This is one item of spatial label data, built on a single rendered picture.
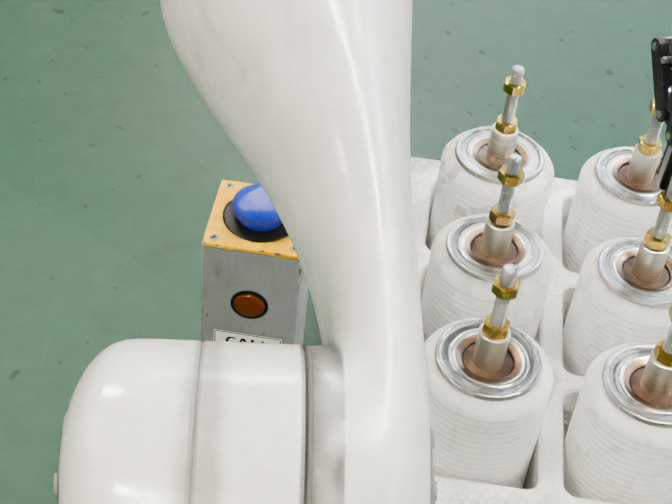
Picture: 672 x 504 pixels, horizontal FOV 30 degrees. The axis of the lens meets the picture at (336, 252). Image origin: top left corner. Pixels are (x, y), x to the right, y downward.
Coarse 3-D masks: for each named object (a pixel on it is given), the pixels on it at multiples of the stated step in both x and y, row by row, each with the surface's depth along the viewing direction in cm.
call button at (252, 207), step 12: (240, 192) 87; (252, 192) 87; (264, 192) 87; (240, 204) 86; (252, 204) 86; (264, 204) 86; (240, 216) 86; (252, 216) 85; (264, 216) 85; (276, 216) 86; (252, 228) 86; (264, 228) 86
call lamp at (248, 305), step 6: (246, 294) 88; (234, 300) 88; (240, 300) 88; (246, 300) 88; (252, 300) 88; (258, 300) 88; (234, 306) 89; (240, 306) 88; (246, 306) 88; (252, 306) 88; (258, 306) 88; (264, 306) 88; (240, 312) 89; (246, 312) 89; (252, 312) 89; (258, 312) 89
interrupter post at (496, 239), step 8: (488, 216) 95; (488, 224) 94; (512, 224) 94; (488, 232) 95; (496, 232) 94; (504, 232) 94; (512, 232) 95; (488, 240) 95; (496, 240) 95; (504, 240) 95; (480, 248) 97; (488, 248) 96; (496, 248) 95; (504, 248) 95; (488, 256) 96; (496, 256) 96; (504, 256) 96
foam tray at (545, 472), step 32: (416, 160) 116; (416, 192) 112; (416, 224) 109; (544, 224) 110; (544, 320) 102; (544, 352) 99; (576, 384) 97; (544, 416) 94; (544, 448) 92; (448, 480) 89; (544, 480) 90
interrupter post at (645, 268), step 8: (640, 248) 94; (648, 248) 94; (640, 256) 95; (648, 256) 94; (656, 256) 94; (664, 256) 94; (640, 264) 95; (648, 264) 94; (656, 264) 94; (664, 264) 95; (632, 272) 96; (640, 272) 95; (648, 272) 95; (656, 272) 95; (648, 280) 95; (656, 280) 96
